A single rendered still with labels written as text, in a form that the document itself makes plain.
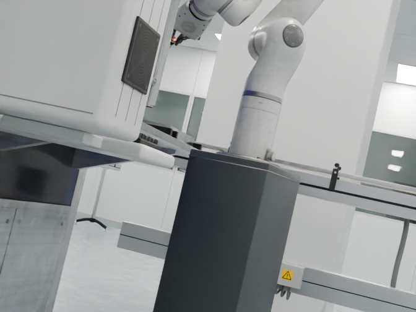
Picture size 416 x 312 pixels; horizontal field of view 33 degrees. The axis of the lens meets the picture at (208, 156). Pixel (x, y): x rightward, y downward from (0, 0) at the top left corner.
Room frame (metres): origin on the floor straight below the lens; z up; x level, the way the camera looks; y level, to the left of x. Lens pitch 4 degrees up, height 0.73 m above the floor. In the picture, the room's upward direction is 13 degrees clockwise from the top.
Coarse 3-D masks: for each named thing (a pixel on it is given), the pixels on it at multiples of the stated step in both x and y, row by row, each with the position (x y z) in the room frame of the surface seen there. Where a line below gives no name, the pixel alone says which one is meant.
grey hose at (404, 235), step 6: (408, 222) 2.92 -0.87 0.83; (408, 228) 2.92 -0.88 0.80; (402, 234) 2.92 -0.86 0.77; (402, 240) 2.92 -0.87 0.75; (402, 246) 2.92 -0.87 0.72; (402, 252) 2.92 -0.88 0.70; (396, 258) 2.93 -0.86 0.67; (396, 264) 2.92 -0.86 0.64; (396, 270) 2.92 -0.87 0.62; (396, 276) 2.92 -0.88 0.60
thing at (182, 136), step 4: (144, 120) 2.06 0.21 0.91; (156, 124) 2.05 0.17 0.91; (160, 124) 2.05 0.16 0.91; (164, 124) 2.04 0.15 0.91; (172, 128) 2.05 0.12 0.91; (180, 132) 2.13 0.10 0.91; (180, 136) 2.14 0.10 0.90; (184, 136) 2.18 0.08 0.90; (188, 136) 2.22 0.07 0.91; (180, 140) 2.15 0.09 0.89; (184, 140) 2.19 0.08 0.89; (188, 140) 2.23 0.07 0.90; (192, 140) 2.27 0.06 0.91; (188, 144) 2.24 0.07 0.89; (192, 144) 2.28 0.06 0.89
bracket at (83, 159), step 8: (80, 152) 2.32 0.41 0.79; (88, 152) 2.31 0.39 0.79; (96, 152) 2.30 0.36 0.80; (168, 152) 2.24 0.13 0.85; (176, 152) 2.25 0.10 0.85; (80, 160) 2.32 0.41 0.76; (88, 160) 2.31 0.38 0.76; (96, 160) 2.30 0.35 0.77; (104, 160) 2.29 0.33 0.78; (112, 160) 2.29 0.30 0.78; (120, 160) 2.28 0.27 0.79; (128, 160) 2.27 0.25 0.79; (80, 168) 2.32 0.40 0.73
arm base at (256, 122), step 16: (240, 112) 2.00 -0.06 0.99; (256, 112) 1.97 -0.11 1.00; (272, 112) 1.98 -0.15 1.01; (240, 128) 1.99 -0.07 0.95; (256, 128) 1.97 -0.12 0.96; (272, 128) 1.99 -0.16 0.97; (240, 144) 1.98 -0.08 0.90; (256, 144) 1.97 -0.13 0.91; (272, 144) 2.02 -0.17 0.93; (256, 160) 1.93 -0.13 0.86; (272, 160) 1.99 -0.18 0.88
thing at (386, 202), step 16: (208, 144) 3.09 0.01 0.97; (176, 160) 3.10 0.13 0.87; (304, 176) 2.95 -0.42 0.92; (320, 176) 2.93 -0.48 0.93; (336, 176) 2.91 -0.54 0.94; (352, 176) 2.93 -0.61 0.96; (304, 192) 2.95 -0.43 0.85; (320, 192) 2.93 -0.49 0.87; (336, 192) 2.91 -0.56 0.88; (352, 192) 2.90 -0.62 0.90; (368, 192) 2.88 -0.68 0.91; (384, 192) 2.86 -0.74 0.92; (368, 208) 2.88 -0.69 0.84; (384, 208) 2.86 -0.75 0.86; (400, 208) 2.85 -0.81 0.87
